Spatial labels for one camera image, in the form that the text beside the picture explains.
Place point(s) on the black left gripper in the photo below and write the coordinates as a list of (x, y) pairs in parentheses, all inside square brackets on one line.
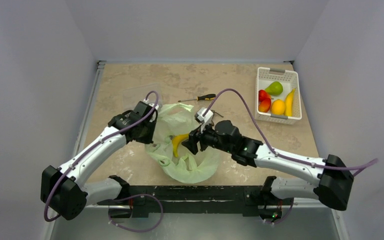
[(148, 139)]

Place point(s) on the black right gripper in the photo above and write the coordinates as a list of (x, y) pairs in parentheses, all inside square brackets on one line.
[(196, 139)]

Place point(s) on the yellow fake banana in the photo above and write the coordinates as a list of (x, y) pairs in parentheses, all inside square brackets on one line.
[(289, 103), (176, 141)]

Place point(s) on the green plastic bag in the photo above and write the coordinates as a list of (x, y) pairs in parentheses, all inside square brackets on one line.
[(174, 120)]

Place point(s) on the red fake fruit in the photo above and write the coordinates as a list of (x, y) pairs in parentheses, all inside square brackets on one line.
[(265, 105)]

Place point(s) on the yellow fake lemon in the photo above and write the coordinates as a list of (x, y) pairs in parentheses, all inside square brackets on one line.
[(278, 107)]

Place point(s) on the green fake apple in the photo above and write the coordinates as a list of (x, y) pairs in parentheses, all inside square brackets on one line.
[(274, 89)]

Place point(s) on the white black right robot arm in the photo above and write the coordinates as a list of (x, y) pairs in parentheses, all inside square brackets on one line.
[(324, 179)]

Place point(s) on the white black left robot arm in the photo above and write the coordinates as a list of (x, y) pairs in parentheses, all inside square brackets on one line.
[(65, 189)]

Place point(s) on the red fake pear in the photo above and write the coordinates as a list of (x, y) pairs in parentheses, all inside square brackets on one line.
[(262, 95)]

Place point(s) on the clear plastic screw box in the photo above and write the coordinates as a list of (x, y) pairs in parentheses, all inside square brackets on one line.
[(131, 96)]

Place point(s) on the yellow black screwdriver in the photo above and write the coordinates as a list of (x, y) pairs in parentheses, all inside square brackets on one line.
[(206, 97)]

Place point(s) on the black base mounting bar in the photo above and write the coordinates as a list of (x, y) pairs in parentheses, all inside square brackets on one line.
[(249, 201)]

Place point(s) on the white plastic basket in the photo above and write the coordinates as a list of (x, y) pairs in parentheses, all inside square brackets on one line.
[(289, 81)]

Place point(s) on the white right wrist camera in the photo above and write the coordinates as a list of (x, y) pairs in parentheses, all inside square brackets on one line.
[(204, 116)]

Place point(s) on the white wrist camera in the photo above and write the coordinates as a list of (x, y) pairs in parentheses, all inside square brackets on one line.
[(156, 106), (204, 116)]

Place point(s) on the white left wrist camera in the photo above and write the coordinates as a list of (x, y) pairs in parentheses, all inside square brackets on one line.
[(156, 106)]

